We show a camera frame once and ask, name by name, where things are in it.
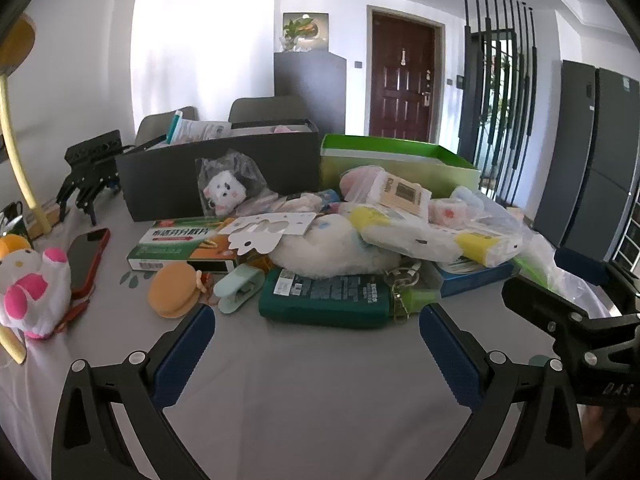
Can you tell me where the orange burger plush toy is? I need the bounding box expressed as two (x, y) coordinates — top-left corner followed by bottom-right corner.
(148, 262), (209, 320)

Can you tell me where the framed flower picture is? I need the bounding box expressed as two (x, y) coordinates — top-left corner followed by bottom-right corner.
(282, 12), (330, 54)

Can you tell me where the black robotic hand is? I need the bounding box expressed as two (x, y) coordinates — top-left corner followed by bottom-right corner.
(56, 129), (126, 226)

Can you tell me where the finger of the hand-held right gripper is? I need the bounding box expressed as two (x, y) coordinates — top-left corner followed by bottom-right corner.
(501, 275), (640, 367)
(554, 247), (640, 318)

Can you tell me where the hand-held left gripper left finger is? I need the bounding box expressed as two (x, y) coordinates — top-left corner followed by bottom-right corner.
(51, 304), (217, 480)

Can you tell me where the white paper card tag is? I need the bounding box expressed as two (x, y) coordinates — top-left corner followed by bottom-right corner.
(219, 211), (317, 256)

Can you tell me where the grey dining chair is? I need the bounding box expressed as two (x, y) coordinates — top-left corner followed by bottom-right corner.
(228, 95), (314, 124)
(134, 106), (199, 149)

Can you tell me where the yellow curved pole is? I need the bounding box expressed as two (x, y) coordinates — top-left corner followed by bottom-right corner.
(0, 16), (52, 237)

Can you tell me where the light green box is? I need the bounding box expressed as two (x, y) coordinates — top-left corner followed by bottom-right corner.
(390, 279), (444, 319)

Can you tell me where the mint green clip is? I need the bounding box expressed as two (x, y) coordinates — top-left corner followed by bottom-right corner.
(213, 264), (266, 315)

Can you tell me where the clear plastic bag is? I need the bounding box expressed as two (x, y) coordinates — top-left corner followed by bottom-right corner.
(469, 194), (617, 319)

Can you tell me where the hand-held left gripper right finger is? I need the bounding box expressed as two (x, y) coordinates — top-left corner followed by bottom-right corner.
(419, 304), (587, 480)

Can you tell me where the black slat partition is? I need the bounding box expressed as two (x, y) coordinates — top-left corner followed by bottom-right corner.
(457, 0), (536, 206)

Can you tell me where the black storage box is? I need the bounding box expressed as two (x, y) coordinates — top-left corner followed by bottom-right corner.
(115, 119), (321, 222)

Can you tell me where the dark grey cabinet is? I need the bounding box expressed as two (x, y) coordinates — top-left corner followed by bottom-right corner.
(273, 51), (348, 136)

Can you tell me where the green cardboard box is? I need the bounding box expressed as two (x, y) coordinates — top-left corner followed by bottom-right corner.
(320, 134), (482, 202)

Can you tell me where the bagged white plush toy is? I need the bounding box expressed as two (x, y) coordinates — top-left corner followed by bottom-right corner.
(196, 149), (269, 219)

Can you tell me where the brown entrance door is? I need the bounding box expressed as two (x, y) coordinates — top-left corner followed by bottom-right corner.
(365, 4), (446, 146)

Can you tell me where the person's right hand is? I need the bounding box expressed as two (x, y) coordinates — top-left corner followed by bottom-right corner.
(581, 404), (631, 457)

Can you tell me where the bagged pink item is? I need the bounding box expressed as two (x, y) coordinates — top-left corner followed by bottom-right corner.
(339, 165), (386, 204)

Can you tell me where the metal keychain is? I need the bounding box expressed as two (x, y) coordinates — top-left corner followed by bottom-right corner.
(384, 264), (424, 321)

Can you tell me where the blue box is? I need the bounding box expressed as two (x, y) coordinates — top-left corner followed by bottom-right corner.
(432, 255), (517, 297)

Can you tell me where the green orange medicine box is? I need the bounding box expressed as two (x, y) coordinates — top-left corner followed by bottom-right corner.
(125, 217), (241, 274)

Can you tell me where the grey desktop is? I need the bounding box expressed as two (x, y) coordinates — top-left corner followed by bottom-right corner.
(0, 180), (640, 480)

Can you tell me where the pink snack packet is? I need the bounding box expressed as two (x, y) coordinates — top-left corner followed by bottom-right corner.
(244, 193), (327, 217)

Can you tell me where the large white plush toy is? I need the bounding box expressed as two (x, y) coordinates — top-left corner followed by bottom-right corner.
(269, 214), (402, 279)

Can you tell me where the small brown cardboard box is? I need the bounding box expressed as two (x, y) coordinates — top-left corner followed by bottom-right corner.
(24, 199), (66, 240)

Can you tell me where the dark green box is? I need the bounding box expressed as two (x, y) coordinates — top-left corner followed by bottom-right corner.
(258, 267), (394, 330)

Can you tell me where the beige labelled packet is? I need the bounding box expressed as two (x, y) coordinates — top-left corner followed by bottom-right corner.
(369, 172), (432, 221)

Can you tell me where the white teal wipes pack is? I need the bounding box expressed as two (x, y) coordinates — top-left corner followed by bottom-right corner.
(167, 109), (234, 145)

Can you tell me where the white pink plush toy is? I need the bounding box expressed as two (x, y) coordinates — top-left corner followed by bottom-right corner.
(0, 246), (73, 341)

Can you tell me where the red smartphone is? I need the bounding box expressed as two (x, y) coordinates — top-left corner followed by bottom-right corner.
(66, 227), (112, 300)

